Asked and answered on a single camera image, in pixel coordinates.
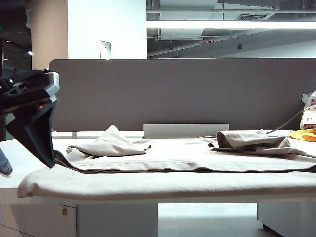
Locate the red ceiling sign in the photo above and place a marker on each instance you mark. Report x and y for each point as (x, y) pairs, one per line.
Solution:
(205, 43)

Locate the long ceiling light strip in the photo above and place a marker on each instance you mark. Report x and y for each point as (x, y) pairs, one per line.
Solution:
(222, 24)

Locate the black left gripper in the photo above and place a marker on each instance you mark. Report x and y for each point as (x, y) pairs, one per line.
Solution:
(24, 91)

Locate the printed plastic snack bag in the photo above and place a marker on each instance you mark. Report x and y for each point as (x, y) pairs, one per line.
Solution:
(310, 116)

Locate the round metal drawer lock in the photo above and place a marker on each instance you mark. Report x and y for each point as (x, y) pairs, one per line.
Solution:
(64, 211)

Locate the ceiling air vent grille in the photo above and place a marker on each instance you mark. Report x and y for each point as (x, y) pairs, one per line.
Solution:
(251, 17)

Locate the white drawer cabinet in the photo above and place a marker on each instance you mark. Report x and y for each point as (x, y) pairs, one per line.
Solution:
(111, 222)

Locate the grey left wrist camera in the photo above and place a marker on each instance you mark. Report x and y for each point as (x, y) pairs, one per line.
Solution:
(53, 85)

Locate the beige T-shirt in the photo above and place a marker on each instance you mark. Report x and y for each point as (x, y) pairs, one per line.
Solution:
(160, 182)

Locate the grey fabric desk divider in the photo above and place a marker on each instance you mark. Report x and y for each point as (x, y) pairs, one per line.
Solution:
(172, 93)

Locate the metal wall plate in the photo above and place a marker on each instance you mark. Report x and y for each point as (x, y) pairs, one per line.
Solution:
(105, 49)

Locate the metal divider bracket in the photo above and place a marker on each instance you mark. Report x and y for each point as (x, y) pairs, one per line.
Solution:
(74, 134)

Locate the white cabinet on casters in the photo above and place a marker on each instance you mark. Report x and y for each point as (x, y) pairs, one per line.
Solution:
(291, 219)

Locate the yellow and orange object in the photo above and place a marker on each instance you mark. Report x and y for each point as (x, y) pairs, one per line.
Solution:
(303, 134)

